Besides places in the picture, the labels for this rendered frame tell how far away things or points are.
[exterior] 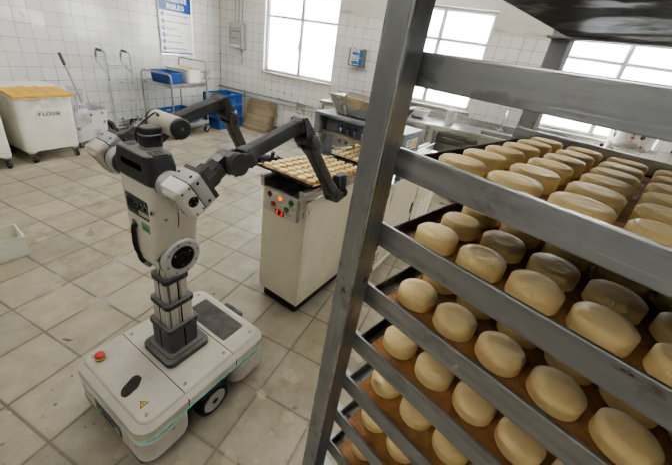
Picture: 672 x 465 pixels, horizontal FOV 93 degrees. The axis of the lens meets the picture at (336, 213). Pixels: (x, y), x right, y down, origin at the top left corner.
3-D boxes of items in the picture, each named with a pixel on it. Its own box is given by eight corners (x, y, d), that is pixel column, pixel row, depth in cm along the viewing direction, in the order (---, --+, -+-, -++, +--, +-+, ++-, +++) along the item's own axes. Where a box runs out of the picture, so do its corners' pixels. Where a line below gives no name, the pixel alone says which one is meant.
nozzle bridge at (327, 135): (334, 148, 277) (340, 108, 261) (411, 174, 244) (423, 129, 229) (310, 154, 251) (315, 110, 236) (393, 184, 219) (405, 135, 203)
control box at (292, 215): (268, 206, 194) (269, 185, 187) (298, 221, 183) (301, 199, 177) (264, 208, 191) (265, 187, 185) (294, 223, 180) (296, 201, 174)
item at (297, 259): (317, 253, 281) (331, 154, 241) (350, 270, 266) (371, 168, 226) (257, 292, 227) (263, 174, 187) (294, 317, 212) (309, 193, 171)
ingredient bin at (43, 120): (32, 165, 349) (10, 91, 315) (2, 150, 371) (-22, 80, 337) (86, 156, 393) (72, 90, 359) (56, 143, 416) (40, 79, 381)
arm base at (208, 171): (199, 191, 109) (181, 165, 99) (216, 175, 112) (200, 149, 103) (217, 200, 105) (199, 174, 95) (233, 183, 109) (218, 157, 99)
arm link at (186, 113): (219, 86, 154) (235, 93, 151) (223, 112, 164) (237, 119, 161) (132, 119, 125) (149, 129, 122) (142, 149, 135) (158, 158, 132)
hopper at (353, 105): (347, 110, 256) (349, 92, 250) (411, 127, 231) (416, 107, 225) (325, 112, 234) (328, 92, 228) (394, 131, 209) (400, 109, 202)
